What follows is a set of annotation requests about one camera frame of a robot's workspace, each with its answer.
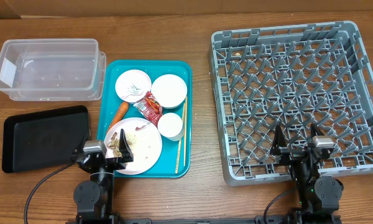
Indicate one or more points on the red snack wrapper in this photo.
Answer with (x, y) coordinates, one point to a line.
(150, 108)

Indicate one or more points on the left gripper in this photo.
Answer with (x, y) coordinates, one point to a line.
(117, 163)

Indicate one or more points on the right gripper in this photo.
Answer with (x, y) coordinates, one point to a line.
(293, 154)

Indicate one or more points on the white rice pile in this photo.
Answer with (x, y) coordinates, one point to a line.
(134, 141)

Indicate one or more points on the grey dishwasher rack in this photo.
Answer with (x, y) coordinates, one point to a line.
(292, 77)

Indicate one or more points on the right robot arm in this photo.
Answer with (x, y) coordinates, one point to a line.
(319, 195)

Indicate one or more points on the black plastic tray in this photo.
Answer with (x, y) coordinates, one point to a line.
(42, 139)

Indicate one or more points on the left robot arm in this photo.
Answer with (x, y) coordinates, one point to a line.
(94, 197)

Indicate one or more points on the white bowl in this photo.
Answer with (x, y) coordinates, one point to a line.
(169, 90)

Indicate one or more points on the orange carrot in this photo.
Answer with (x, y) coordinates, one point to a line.
(122, 110)

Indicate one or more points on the teal serving tray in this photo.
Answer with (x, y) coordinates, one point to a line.
(166, 164)

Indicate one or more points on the clear plastic bin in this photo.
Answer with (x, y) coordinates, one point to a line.
(52, 69)

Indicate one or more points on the small white cup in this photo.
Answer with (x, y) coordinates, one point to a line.
(170, 126)

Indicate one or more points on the wooden chopstick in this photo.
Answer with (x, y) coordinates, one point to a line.
(180, 141)
(185, 131)

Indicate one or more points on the peanut pile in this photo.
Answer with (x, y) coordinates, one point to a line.
(114, 145)

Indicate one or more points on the white tissue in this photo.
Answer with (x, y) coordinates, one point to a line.
(134, 91)

